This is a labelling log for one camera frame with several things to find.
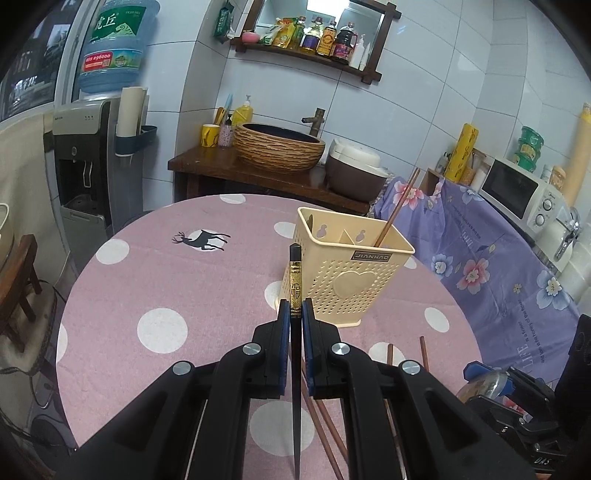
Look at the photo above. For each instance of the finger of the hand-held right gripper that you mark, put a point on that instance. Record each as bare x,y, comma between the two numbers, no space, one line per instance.
475,370

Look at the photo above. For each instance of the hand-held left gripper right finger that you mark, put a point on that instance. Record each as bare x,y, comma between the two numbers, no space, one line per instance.
308,332

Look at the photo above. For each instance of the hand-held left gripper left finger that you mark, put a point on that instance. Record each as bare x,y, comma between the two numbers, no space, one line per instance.
282,332

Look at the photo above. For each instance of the black chopstick with gold band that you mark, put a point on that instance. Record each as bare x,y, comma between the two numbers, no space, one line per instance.
295,286

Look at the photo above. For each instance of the brown wooden chopstick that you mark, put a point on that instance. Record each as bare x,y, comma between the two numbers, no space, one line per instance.
397,207
326,434
424,354
390,354
333,434

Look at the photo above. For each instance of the cream plastic utensil holder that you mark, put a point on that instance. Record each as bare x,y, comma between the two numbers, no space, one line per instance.
351,286

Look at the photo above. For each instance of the purple floral cloth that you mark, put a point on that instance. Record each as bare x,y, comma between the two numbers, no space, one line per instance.
485,277

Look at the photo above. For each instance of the pink polka-dot tablecloth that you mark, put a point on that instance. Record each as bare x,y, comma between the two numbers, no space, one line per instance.
161,277

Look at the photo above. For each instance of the chrome tap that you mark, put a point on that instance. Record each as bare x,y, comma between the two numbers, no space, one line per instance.
568,230

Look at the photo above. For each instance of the brown white rice cooker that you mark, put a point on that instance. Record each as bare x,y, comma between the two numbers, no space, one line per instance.
353,168

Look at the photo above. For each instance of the dark wooden cabinet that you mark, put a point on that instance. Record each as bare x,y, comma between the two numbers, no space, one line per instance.
207,166

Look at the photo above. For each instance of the woven basin sink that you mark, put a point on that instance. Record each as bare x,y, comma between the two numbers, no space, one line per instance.
277,150

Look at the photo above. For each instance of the white microwave oven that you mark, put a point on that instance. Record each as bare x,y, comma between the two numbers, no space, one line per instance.
508,189

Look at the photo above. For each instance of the wooden open box shelf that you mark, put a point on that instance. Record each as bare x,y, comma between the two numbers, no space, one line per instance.
431,181

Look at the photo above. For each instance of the yellow jar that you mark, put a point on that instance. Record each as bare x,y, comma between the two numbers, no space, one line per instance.
557,178

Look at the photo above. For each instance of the yellow mug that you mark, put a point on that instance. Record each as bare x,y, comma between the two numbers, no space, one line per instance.
210,135

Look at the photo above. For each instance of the small clear bottle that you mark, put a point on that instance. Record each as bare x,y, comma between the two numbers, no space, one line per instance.
442,162

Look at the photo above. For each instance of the bronze faucet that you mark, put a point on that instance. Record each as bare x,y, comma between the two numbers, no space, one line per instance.
317,121

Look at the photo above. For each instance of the yellow patterned roll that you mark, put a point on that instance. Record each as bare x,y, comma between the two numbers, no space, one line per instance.
461,152

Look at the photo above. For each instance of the yellow dish soap bottle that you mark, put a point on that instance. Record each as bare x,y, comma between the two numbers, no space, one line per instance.
244,113

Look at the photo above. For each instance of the blue toothbrush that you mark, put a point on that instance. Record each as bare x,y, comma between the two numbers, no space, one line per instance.
228,104

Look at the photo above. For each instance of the tall cream roll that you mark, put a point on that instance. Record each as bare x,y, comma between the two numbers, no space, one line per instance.
581,152

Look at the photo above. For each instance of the wooden stool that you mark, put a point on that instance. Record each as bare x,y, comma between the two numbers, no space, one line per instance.
23,277

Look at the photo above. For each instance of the grey water dispenser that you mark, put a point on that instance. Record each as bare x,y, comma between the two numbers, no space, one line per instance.
83,152

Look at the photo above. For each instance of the white plastic bottle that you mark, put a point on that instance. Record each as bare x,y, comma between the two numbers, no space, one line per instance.
358,51

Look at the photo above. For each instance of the dark soy sauce bottle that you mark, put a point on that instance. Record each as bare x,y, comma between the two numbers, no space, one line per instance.
345,45

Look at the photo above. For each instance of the brown bottle yellow label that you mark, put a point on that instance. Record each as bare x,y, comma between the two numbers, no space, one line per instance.
328,40

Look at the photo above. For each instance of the golden cooking oil bottle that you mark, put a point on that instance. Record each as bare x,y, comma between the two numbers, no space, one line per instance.
314,36

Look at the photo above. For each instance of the green yellow seasoning packet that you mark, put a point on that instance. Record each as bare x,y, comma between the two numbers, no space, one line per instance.
268,36

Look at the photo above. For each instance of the white cooking pot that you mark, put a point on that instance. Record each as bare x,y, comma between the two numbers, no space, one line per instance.
2,230

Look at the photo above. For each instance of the pink small bowl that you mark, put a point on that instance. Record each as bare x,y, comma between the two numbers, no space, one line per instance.
249,36

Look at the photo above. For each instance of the green label oil bottle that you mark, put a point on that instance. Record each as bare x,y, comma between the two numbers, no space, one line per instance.
299,31

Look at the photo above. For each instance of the green hanging packet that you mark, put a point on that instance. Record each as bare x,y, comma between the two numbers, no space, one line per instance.
224,21

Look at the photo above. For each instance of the blue water jug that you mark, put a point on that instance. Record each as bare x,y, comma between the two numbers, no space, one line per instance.
115,46

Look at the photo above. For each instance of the sliding window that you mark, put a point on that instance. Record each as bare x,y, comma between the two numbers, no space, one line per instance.
32,60

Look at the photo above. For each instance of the wooden mirror wall shelf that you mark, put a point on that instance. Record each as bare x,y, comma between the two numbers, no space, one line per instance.
286,51

